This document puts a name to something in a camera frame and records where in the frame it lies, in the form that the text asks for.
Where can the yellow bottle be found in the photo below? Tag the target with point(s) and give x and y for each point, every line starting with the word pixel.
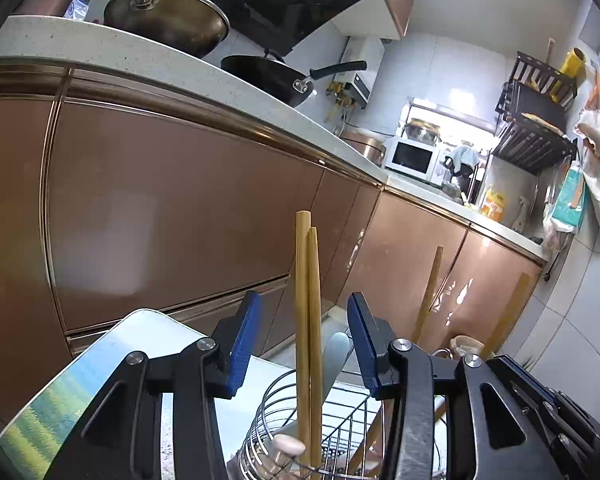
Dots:
pixel 493 206

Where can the steel pot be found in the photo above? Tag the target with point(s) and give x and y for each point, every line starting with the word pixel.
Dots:
pixel 422 131

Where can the metal wok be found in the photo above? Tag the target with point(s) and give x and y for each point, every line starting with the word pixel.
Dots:
pixel 170 20

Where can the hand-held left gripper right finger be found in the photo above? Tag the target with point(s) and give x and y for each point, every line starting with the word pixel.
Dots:
pixel 360 345

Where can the white water heater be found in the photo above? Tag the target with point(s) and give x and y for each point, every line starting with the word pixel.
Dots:
pixel 362 67

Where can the black dish rack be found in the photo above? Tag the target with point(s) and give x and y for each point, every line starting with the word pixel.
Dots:
pixel 529 130

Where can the yellow roll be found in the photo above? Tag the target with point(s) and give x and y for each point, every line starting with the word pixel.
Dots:
pixel 572 72

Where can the black range hood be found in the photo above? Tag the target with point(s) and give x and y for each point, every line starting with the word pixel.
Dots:
pixel 280 0

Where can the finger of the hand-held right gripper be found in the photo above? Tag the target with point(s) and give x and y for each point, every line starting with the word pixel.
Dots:
pixel 532 382

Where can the copper kitchen counter cabinet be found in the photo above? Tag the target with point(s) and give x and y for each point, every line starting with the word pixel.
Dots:
pixel 155 210

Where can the white microwave oven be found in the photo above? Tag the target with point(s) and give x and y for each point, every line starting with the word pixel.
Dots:
pixel 409 157

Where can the beige trash bin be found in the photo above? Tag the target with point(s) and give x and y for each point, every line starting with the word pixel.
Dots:
pixel 467 347

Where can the teal packet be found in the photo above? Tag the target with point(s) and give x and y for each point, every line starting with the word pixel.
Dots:
pixel 568 200

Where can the clear spray bottle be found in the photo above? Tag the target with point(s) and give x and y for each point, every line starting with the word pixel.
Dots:
pixel 519 217

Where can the black frying pan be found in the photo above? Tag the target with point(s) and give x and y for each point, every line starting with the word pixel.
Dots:
pixel 265 75

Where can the pink ceramic spoon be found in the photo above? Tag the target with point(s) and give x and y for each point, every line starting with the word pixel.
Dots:
pixel 287 444

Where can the bamboo chopstick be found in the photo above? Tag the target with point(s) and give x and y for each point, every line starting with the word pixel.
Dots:
pixel 303 335
pixel 316 335
pixel 428 295

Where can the blue packet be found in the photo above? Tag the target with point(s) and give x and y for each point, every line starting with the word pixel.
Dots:
pixel 76 7

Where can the landscape printed table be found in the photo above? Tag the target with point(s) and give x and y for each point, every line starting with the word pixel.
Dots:
pixel 55 410

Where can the grey cloth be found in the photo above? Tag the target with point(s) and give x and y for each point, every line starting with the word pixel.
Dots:
pixel 462 157

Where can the black kettle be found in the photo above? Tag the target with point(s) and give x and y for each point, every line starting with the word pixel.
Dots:
pixel 460 182

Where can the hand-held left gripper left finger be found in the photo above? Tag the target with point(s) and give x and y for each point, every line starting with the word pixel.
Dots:
pixel 242 345

